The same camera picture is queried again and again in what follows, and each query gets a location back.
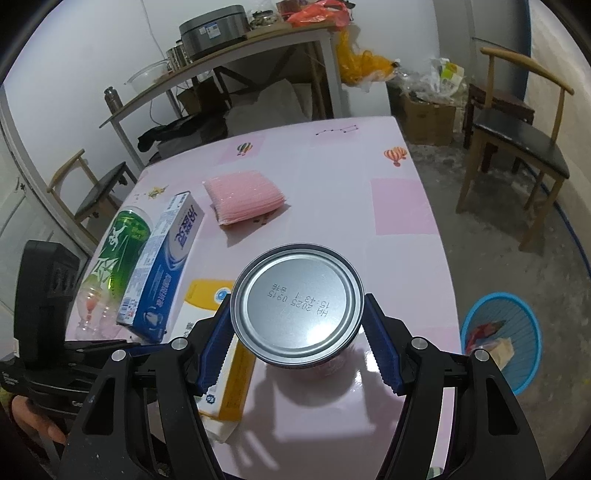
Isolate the yellow plastic bag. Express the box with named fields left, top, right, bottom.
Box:
left=335, top=28, right=400, bottom=86

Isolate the person's left hand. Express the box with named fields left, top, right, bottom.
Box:
left=9, top=394, right=70, bottom=446

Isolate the pile of plastic bags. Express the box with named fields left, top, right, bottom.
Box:
left=397, top=56, right=467, bottom=107

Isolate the dark cloth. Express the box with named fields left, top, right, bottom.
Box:
left=137, top=113, right=229, bottom=153

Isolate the white yellow carton box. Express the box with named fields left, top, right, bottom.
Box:
left=173, top=278, right=257, bottom=444

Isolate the wooden side table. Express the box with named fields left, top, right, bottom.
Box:
left=99, top=23, right=345, bottom=169

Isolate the blue plastic basket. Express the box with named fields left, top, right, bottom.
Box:
left=460, top=292, right=542, bottom=397

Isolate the brown wooden stool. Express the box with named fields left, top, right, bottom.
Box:
left=462, top=80, right=535, bottom=148

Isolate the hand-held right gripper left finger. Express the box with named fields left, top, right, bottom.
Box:
left=58, top=295, right=238, bottom=480

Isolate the wooden chair with dark seat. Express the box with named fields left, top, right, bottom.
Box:
left=456, top=46, right=575, bottom=252
left=47, top=148, right=138, bottom=247

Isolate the metal bowl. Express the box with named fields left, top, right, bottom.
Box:
left=248, top=10, right=281, bottom=29

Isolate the beige mattress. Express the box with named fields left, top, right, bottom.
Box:
left=524, top=0, right=591, bottom=282

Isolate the pink printed tablecloth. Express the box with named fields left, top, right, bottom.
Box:
left=65, top=115, right=462, bottom=480

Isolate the white sack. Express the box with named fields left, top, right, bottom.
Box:
left=226, top=78, right=326, bottom=137

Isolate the pink sponge pad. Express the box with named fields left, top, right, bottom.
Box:
left=203, top=170, right=289, bottom=227

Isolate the grey rice cooker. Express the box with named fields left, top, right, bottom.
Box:
left=178, top=4, right=247, bottom=61

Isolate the green label plastic bottle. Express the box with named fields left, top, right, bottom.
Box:
left=74, top=208, right=154, bottom=340

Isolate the steel canister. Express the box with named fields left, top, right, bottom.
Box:
left=166, top=44, right=191, bottom=72

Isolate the red plastic bag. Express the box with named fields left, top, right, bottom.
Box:
left=284, top=0, right=354, bottom=28

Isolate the clear plastic container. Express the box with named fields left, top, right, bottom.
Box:
left=126, top=59, right=169, bottom=92

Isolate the white door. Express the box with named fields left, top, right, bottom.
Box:
left=0, top=85, right=95, bottom=278

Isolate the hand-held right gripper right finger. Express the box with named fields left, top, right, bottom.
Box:
left=362, top=293, right=548, bottom=480

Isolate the red green snack wrapper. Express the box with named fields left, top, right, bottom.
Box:
left=465, top=322, right=502, bottom=354

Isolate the blue toothpaste box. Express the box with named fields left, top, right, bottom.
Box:
left=115, top=191, right=205, bottom=343

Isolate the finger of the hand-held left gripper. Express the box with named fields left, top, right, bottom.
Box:
left=65, top=338, right=141, bottom=370

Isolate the brown cardboard box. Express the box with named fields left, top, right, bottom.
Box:
left=399, top=95, right=462, bottom=146
left=178, top=80, right=232, bottom=115

